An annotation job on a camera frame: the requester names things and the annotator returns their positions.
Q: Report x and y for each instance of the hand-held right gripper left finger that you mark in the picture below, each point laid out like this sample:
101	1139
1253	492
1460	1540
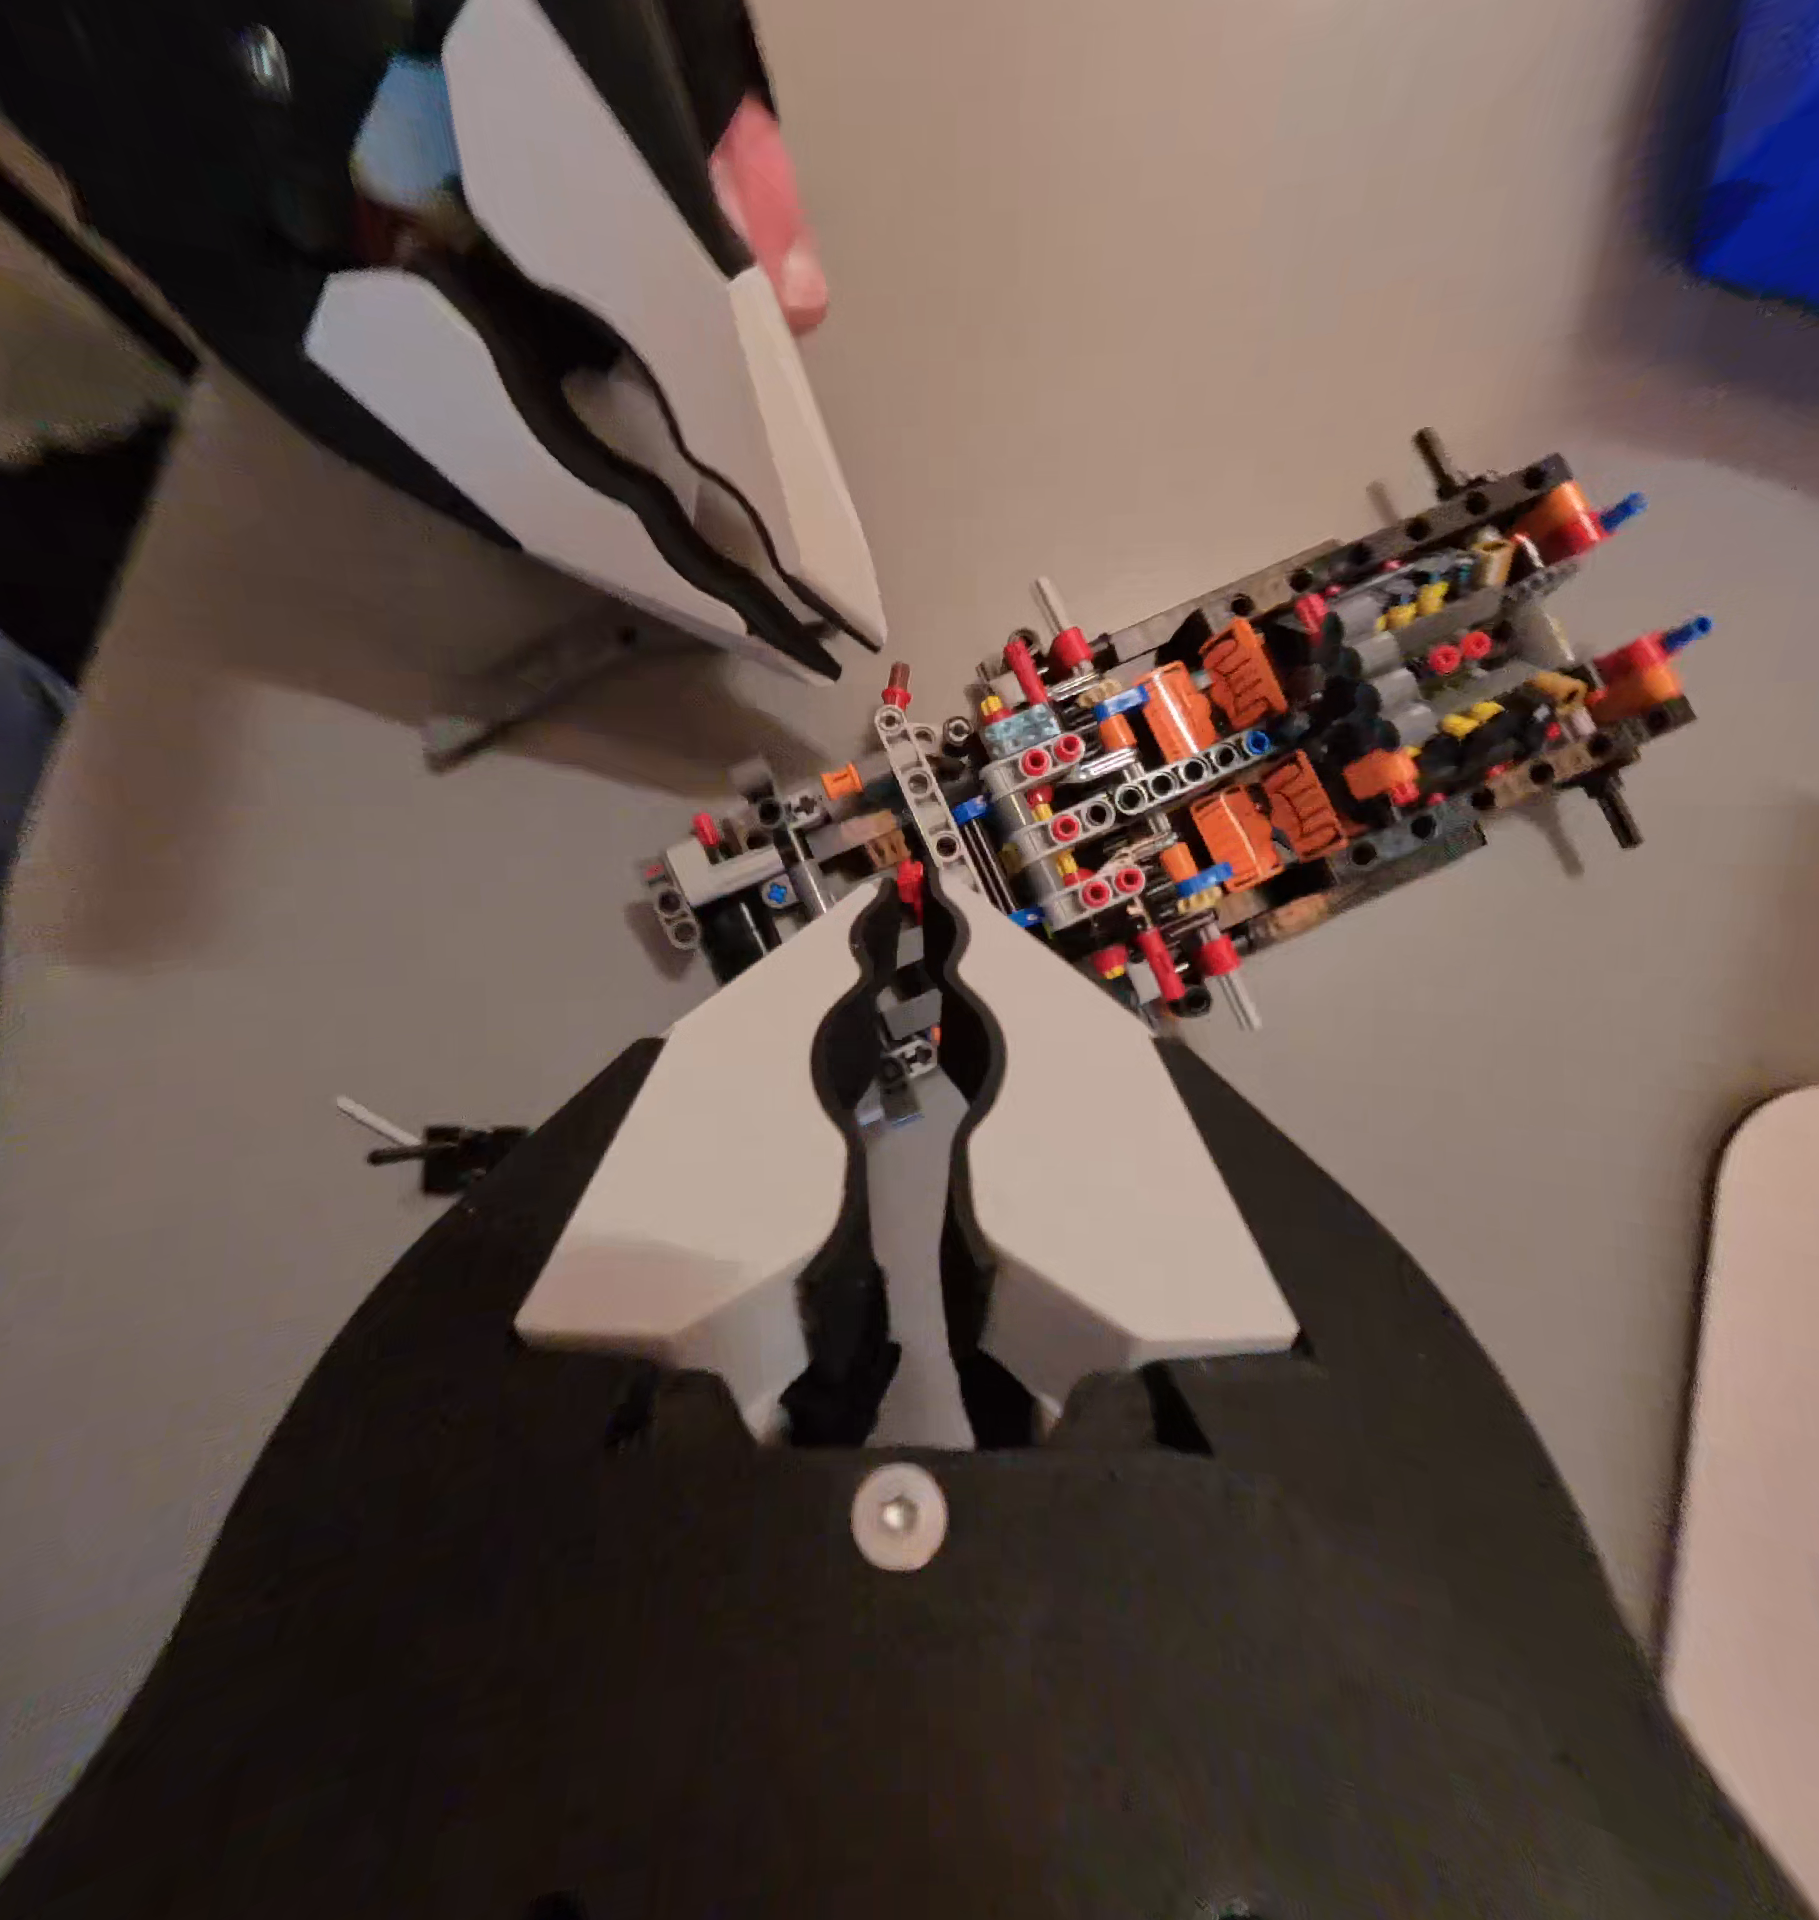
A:
701	1184

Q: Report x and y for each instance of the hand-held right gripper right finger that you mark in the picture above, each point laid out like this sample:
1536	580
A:
1121	1200

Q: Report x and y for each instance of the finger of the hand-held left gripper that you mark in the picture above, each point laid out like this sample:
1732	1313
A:
625	194
459	390

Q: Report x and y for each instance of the large lego chassis assembly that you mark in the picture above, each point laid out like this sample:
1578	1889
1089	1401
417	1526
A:
1301	780

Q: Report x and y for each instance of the long black lego piece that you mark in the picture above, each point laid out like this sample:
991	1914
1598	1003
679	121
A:
467	1158

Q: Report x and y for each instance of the person's left hand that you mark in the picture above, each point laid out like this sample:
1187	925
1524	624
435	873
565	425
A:
773	224

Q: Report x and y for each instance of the blue plastic bin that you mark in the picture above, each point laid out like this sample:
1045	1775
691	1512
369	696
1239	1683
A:
1788	150

